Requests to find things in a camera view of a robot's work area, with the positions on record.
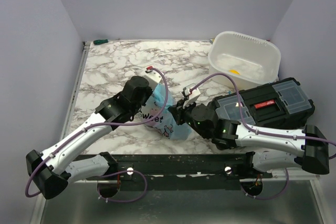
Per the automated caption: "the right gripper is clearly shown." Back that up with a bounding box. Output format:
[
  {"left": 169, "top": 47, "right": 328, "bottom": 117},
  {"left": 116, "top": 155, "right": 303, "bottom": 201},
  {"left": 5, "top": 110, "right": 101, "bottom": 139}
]
[{"left": 168, "top": 97, "right": 208, "bottom": 139}]

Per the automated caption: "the blue plastic bag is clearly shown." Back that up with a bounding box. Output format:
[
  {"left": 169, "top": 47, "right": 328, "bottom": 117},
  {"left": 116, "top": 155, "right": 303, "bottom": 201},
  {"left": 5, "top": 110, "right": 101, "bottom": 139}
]
[{"left": 137, "top": 84, "right": 191, "bottom": 140}]

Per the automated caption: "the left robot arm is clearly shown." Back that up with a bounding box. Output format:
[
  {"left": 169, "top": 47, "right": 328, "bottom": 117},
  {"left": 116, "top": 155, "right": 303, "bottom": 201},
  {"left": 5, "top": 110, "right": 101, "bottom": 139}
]
[{"left": 25, "top": 72, "right": 162, "bottom": 199}]

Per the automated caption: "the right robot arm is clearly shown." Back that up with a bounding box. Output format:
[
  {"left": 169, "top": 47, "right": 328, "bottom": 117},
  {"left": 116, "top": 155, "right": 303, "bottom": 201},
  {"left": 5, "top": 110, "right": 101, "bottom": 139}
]
[{"left": 169, "top": 100, "right": 330, "bottom": 178}]

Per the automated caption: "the yellow item in tub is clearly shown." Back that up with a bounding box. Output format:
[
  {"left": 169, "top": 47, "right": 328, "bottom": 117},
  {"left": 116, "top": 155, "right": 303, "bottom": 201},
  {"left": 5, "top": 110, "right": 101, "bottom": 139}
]
[{"left": 229, "top": 70, "right": 240, "bottom": 75}]

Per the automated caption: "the white plastic tub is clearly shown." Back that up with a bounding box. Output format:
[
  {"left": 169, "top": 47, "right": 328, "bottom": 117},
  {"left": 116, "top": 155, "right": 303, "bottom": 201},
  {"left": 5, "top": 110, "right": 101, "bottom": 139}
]
[{"left": 208, "top": 31, "right": 281, "bottom": 90}]

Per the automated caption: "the black tool box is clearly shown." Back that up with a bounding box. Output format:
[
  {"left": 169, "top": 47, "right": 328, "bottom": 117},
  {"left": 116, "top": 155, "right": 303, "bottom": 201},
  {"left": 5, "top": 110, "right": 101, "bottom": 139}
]
[{"left": 207, "top": 78, "right": 315, "bottom": 132}]

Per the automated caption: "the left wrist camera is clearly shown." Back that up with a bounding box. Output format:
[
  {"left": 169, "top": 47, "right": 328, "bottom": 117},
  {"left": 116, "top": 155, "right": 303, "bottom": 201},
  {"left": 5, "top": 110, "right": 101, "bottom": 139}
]
[{"left": 143, "top": 67, "right": 163, "bottom": 89}]

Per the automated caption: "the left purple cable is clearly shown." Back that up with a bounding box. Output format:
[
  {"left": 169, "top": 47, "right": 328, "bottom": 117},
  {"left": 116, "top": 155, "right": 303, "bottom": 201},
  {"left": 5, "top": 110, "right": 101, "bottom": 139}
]
[{"left": 24, "top": 66, "right": 170, "bottom": 204}]

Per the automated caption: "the purple cable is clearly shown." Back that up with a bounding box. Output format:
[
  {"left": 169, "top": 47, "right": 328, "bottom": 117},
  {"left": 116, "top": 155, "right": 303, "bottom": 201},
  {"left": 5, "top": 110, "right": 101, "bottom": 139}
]
[
  {"left": 183, "top": 73, "right": 336, "bottom": 200},
  {"left": 24, "top": 66, "right": 170, "bottom": 204}
]

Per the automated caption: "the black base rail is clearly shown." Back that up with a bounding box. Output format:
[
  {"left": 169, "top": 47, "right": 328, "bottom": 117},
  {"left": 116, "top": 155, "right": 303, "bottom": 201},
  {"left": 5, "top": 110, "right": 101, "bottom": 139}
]
[{"left": 87, "top": 152, "right": 260, "bottom": 191}]

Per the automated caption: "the green handled screwdriver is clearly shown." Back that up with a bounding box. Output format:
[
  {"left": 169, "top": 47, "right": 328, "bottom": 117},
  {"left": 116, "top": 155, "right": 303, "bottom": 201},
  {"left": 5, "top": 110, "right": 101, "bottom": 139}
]
[{"left": 93, "top": 38, "right": 120, "bottom": 45}]

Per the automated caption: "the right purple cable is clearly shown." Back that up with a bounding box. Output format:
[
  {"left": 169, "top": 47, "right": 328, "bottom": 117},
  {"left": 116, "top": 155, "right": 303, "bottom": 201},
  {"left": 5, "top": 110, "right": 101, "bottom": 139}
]
[{"left": 183, "top": 73, "right": 336, "bottom": 200}]

